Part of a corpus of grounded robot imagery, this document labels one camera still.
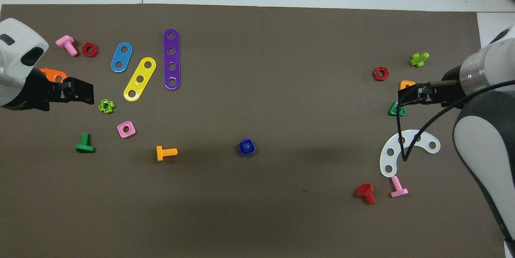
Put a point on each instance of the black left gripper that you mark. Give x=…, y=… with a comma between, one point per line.
x=38, y=95

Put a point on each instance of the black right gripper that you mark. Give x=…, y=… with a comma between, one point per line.
x=442, y=93

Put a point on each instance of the blue square nut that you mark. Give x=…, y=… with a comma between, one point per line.
x=241, y=151

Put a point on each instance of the blue plastic bolt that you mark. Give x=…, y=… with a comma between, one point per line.
x=246, y=145

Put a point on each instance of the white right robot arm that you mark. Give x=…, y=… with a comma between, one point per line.
x=487, y=129

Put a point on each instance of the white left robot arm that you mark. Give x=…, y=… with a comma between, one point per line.
x=18, y=44

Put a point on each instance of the orange square nut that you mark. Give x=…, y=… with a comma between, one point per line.
x=402, y=85

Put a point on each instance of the light green cross nut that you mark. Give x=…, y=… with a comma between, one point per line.
x=101, y=106

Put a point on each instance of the dark green triangle nut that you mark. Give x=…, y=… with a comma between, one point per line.
x=392, y=112

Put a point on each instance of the light green cross bolt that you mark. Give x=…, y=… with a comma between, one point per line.
x=418, y=60

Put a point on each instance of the orange heart-shaped plate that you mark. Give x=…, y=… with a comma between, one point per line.
x=50, y=74

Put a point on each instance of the red hexagonal nut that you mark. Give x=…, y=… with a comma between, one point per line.
x=376, y=74
x=85, y=50

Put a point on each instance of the dark green plastic bolt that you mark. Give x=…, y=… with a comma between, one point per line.
x=84, y=143

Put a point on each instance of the blue two-hole plate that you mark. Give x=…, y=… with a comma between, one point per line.
x=121, y=57

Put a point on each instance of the pink plastic bolt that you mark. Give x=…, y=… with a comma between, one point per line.
x=398, y=189
x=65, y=42

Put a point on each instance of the white curved five-hole plate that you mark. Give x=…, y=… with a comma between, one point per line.
x=396, y=147

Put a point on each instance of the pink square nut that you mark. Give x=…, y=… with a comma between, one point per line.
x=120, y=131

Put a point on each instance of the yellow three-hole plate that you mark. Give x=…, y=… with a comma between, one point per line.
x=139, y=87

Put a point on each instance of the purple four-hole plate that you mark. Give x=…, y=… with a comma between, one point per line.
x=172, y=58

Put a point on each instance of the orange plastic bolt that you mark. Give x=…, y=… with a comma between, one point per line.
x=165, y=153

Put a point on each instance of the red plastic bolt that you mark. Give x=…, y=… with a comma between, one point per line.
x=365, y=191

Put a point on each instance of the brown table mat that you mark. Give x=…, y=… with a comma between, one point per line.
x=257, y=209

